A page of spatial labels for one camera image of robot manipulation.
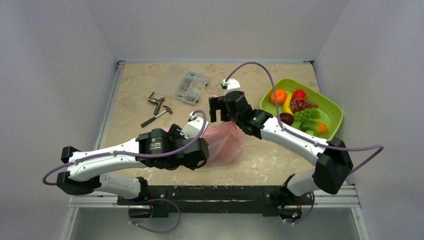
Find fake dark red plum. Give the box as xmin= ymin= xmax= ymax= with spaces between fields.
xmin=279 ymin=112 xmax=295 ymax=126

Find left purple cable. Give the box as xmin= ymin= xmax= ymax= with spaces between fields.
xmin=42 ymin=109 xmax=208 ymax=186

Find fake red strawberry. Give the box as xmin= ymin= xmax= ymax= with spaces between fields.
xmin=292 ymin=89 xmax=307 ymax=101

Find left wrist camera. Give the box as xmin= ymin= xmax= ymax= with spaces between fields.
xmin=180 ymin=111 xmax=209 ymax=139

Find fake red grapes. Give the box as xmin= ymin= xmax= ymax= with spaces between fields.
xmin=290 ymin=99 xmax=318 ymax=113

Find fake green lime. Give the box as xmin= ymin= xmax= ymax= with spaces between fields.
xmin=305 ymin=130 xmax=317 ymax=137

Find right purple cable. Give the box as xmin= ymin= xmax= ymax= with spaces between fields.
xmin=225 ymin=61 xmax=384 ymax=175

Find aluminium frame rail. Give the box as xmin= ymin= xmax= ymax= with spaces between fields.
xmin=59 ymin=60 xmax=127 ymax=240

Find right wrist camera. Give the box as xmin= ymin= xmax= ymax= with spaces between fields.
xmin=221 ymin=78 xmax=241 ymax=94

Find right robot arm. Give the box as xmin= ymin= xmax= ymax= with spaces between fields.
xmin=209 ymin=91 xmax=353 ymax=204

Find clear screw organizer box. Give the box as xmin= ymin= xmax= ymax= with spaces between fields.
xmin=171 ymin=69 xmax=210 ymax=106

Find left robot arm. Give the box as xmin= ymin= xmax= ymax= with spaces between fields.
xmin=56 ymin=124 xmax=209 ymax=205

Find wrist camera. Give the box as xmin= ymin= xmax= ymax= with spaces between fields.
xmin=180 ymin=111 xmax=209 ymax=139
xmin=221 ymin=78 xmax=241 ymax=94

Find purple cable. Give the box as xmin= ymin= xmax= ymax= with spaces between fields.
xmin=42 ymin=109 xmax=208 ymax=186
xmin=225 ymin=61 xmax=384 ymax=175

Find pink plastic bag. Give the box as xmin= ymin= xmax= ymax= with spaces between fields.
xmin=202 ymin=121 xmax=244 ymax=167

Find fake green grapes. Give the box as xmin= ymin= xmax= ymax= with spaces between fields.
xmin=293 ymin=108 xmax=321 ymax=122

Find fake mango green orange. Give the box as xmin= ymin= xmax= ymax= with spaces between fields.
xmin=299 ymin=120 xmax=328 ymax=135

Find black metal clamp tool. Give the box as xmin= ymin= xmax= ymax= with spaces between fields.
xmin=147 ymin=91 xmax=165 ymax=116

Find fake banana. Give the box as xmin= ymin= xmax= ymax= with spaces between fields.
xmin=282 ymin=92 xmax=293 ymax=115

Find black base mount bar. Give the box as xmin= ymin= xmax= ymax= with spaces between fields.
xmin=117 ymin=185 xmax=313 ymax=220

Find green plastic tray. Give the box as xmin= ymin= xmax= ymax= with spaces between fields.
xmin=259 ymin=78 xmax=344 ymax=140

